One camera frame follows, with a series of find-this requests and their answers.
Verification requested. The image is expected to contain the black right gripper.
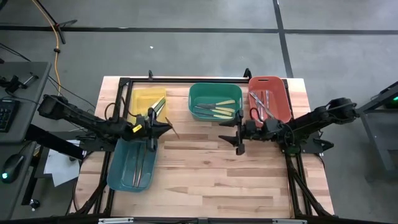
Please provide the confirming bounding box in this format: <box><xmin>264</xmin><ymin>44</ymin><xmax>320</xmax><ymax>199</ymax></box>
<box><xmin>218</xmin><ymin>109</ymin><xmax>282</xmax><ymax>156</ymax></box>

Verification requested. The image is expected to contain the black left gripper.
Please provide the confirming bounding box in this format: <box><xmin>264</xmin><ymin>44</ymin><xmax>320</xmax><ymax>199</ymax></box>
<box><xmin>124</xmin><ymin>107</ymin><xmax>174</xmax><ymax>152</ymax></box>

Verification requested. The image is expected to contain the wooden chopstick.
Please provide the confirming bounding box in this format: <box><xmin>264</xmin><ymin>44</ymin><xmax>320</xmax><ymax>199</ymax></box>
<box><xmin>164</xmin><ymin>116</ymin><xmax>180</xmax><ymax>139</ymax></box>

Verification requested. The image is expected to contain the cream-handled utensil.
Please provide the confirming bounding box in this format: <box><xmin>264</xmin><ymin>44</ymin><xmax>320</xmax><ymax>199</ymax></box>
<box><xmin>194</xmin><ymin>110</ymin><xmax>234</xmax><ymax>120</ymax></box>
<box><xmin>195</xmin><ymin>106</ymin><xmax>236</xmax><ymax>113</ymax></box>

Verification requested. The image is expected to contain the cream-handled knife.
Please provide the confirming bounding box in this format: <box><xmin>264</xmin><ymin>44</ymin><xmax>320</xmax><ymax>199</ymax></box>
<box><xmin>197</xmin><ymin>99</ymin><xmax>236</xmax><ymax>110</ymax></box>

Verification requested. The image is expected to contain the striped-handle knife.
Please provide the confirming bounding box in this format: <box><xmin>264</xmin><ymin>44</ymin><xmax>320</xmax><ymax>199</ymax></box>
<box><xmin>248</xmin><ymin>91</ymin><xmax>275</xmax><ymax>119</ymax></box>

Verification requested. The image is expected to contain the translucent yellow plastic bin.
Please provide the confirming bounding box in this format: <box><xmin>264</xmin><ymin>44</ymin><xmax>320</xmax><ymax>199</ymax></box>
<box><xmin>129</xmin><ymin>86</ymin><xmax>169</xmax><ymax>125</ymax></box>

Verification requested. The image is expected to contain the green plastic bin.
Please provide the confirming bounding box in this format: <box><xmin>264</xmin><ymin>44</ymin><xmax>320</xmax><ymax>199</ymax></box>
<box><xmin>188</xmin><ymin>82</ymin><xmax>243</xmax><ymax>122</ymax></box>

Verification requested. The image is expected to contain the teal blue plastic bin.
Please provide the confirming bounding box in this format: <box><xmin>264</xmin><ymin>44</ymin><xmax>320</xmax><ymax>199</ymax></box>
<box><xmin>106</xmin><ymin>138</ymin><xmax>159</xmax><ymax>193</ymax></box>

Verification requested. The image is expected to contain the orange plastic bin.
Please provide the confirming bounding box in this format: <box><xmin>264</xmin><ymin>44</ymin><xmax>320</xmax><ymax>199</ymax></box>
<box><xmin>248</xmin><ymin>76</ymin><xmax>292</xmax><ymax>125</ymax></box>

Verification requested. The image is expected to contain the white paper sheet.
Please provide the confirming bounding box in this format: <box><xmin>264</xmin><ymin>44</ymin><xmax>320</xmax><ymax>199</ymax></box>
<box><xmin>43</xmin><ymin>139</ymin><xmax>82</xmax><ymax>187</ymax></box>

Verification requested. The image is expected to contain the black desk leg beam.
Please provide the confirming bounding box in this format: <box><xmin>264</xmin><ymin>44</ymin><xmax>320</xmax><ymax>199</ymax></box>
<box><xmin>24</xmin><ymin>123</ymin><xmax>85</xmax><ymax>161</ymax></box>

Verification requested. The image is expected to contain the grey desk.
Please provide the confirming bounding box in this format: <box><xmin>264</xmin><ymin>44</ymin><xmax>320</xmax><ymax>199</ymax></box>
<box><xmin>0</xmin><ymin>61</ymin><xmax>52</xmax><ymax>220</ymax></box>

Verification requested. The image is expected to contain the grey metal stand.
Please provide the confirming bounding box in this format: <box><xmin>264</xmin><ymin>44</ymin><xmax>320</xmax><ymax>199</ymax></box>
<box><xmin>341</xmin><ymin>80</ymin><xmax>398</xmax><ymax>181</ymax></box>

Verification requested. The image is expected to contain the black tripod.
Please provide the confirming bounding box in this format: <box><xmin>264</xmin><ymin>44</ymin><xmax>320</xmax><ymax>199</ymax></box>
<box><xmin>30</xmin><ymin>0</ymin><xmax>78</xmax><ymax>45</ymax></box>

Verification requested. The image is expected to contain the black computer mouse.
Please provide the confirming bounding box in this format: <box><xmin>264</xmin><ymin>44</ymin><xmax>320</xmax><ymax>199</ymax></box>
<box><xmin>1</xmin><ymin>153</ymin><xmax>25</xmax><ymax>184</ymax></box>

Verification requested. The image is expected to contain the black keyboard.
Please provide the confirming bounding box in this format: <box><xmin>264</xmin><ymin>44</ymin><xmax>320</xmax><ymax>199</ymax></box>
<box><xmin>0</xmin><ymin>98</ymin><xmax>20</xmax><ymax>134</ymax></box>

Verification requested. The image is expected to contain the device with green light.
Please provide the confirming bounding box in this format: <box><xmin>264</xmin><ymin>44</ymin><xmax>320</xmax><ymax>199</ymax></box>
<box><xmin>384</xmin><ymin>91</ymin><xmax>398</xmax><ymax>110</ymax></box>

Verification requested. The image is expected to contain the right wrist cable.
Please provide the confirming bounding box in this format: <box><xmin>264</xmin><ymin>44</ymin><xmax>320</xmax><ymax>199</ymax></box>
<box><xmin>249</xmin><ymin>107</ymin><xmax>261</xmax><ymax>124</ymax></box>

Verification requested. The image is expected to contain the wrist cable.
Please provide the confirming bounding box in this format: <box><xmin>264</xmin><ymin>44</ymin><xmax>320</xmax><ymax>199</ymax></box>
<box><xmin>249</xmin><ymin>107</ymin><xmax>261</xmax><ymax>124</ymax></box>
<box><xmin>104</xmin><ymin>96</ymin><xmax>126</xmax><ymax>121</ymax></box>

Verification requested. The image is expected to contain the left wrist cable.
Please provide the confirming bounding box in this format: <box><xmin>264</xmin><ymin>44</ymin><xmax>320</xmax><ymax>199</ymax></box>
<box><xmin>104</xmin><ymin>96</ymin><xmax>126</xmax><ymax>121</ymax></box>

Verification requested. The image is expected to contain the black metal table frame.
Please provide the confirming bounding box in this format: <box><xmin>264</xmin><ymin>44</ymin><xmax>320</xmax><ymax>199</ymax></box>
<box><xmin>70</xmin><ymin>67</ymin><xmax>335</xmax><ymax>220</ymax></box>

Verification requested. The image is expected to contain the black floor cable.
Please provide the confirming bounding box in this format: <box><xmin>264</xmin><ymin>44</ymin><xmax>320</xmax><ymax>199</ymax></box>
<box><xmin>46</xmin><ymin>74</ymin><xmax>97</xmax><ymax>110</ymax></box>
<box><xmin>0</xmin><ymin>42</ymin><xmax>32</xmax><ymax>63</ymax></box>

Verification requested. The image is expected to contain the silver edge bracket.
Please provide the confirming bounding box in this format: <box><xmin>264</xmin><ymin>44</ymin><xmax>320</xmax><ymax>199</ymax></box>
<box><xmin>272</xmin><ymin>218</ymin><xmax>308</xmax><ymax>224</ymax></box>
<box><xmin>98</xmin><ymin>217</ymin><xmax>134</xmax><ymax>224</ymax></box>

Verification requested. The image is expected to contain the orange power cable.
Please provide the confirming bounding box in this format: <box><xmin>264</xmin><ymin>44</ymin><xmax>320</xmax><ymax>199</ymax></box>
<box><xmin>30</xmin><ymin>0</ymin><xmax>62</xmax><ymax>97</ymax></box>

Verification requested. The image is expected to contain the black clamp mount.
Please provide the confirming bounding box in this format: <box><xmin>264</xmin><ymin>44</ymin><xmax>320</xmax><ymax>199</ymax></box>
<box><xmin>0</xmin><ymin>72</ymin><xmax>40</xmax><ymax>96</ymax></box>

